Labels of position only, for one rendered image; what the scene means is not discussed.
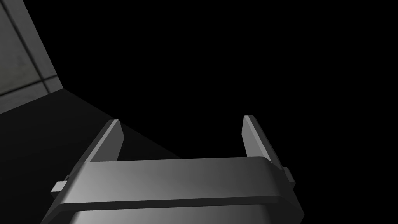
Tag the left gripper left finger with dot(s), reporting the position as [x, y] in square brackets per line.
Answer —
[107, 144]

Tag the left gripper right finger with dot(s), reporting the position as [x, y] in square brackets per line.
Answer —
[255, 141]

